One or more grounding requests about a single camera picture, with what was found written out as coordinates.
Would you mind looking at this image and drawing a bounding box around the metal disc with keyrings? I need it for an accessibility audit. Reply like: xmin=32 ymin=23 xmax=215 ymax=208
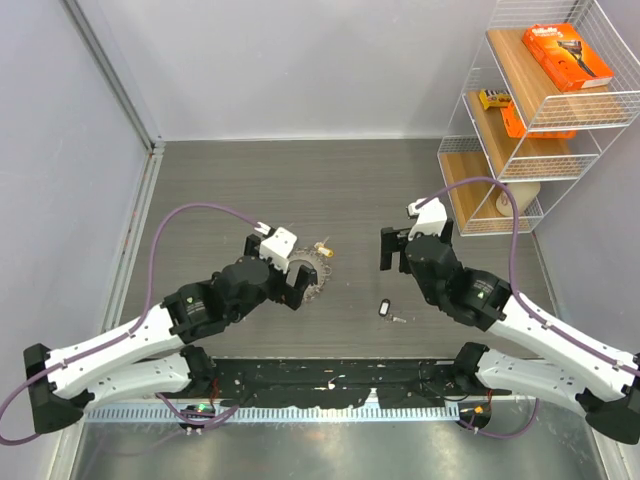
xmin=289 ymin=247 xmax=332 ymax=303

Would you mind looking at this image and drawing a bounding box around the key with yellow tag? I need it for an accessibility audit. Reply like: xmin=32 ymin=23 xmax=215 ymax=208
xmin=314 ymin=241 xmax=334 ymax=258

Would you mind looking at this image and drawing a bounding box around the key with black tag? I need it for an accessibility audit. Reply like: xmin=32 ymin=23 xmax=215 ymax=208
xmin=377 ymin=299 xmax=407 ymax=324

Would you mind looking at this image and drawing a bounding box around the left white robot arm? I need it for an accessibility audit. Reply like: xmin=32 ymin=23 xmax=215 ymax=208
xmin=23 ymin=228 xmax=318 ymax=434

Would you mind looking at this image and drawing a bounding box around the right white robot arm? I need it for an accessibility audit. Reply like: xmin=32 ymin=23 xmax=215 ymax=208
xmin=380 ymin=220 xmax=639 ymax=445

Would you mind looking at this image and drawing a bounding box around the cream bottle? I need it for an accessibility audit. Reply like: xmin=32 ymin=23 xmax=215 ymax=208
xmin=495 ymin=182 xmax=541 ymax=217

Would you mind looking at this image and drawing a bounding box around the orange snack pack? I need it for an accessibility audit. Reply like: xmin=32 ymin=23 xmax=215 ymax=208
xmin=500 ymin=101 xmax=579 ymax=140

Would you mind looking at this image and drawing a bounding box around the orange razor box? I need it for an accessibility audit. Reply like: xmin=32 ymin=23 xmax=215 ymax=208
xmin=522 ymin=23 xmax=615 ymax=92

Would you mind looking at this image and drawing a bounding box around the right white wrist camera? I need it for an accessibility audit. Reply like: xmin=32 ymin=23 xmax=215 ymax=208
xmin=407 ymin=198 xmax=448 ymax=241

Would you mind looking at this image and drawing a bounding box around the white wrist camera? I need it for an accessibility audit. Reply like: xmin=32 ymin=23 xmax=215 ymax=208
xmin=407 ymin=198 xmax=448 ymax=241
xmin=254 ymin=222 xmax=298 ymax=273

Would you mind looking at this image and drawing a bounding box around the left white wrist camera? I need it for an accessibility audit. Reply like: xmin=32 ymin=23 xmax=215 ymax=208
xmin=254 ymin=222 xmax=298 ymax=273

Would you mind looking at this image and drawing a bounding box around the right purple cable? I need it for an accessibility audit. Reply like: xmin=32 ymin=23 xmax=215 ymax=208
xmin=418 ymin=176 xmax=640 ymax=441

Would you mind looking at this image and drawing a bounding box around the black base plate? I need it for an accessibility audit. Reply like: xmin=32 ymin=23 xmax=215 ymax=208
xmin=168 ymin=358 xmax=489 ymax=409

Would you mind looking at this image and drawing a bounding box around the white slotted cable duct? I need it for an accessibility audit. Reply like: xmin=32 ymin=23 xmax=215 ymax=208
xmin=86 ymin=402 xmax=460 ymax=424

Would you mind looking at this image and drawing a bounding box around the white wire shelf rack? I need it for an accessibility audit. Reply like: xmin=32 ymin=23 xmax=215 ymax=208
xmin=438 ymin=1 xmax=639 ymax=236

